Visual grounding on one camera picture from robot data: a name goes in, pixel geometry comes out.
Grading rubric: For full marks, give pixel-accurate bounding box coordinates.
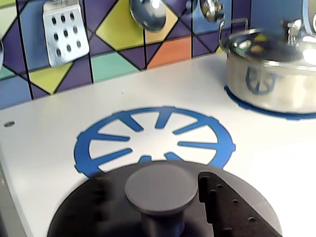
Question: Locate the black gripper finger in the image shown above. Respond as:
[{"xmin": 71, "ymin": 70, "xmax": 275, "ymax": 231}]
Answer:
[
  {"xmin": 90, "ymin": 173, "xmax": 115, "ymax": 224},
  {"xmin": 197, "ymin": 170, "xmax": 283, "ymax": 237}
]

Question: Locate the shiny steel pot lid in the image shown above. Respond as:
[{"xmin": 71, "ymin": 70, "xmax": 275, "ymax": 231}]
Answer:
[{"xmin": 226, "ymin": 19, "xmax": 316, "ymax": 69}]

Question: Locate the blue burner print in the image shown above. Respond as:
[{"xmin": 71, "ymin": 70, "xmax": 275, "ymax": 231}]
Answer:
[{"xmin": 74, "ymin": 106, "xmax": 237, "ymax": 179}]

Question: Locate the blue wooden toy kitchen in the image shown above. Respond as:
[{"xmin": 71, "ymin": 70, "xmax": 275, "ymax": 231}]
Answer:
[{"xmin": 0, "ymin": 0, "xmax": 316, "ymax": 237}]

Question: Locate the slotted metal spatula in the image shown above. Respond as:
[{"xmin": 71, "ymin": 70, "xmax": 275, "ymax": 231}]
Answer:
[{"xmin": 42, "ymin": 0, "xmax": 90, "ymax": 68}]

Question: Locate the metal spoon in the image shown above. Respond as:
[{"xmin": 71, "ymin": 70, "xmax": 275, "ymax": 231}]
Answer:
[{"xmin": 129, "ymin": 0, "xmax": 168, "ymax": 33}]

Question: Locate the metal ladle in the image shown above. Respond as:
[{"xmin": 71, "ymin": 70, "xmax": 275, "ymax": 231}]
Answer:
[{"xmin": 198, "ymin": 0, "xmax": 226, "ymax": 24}]

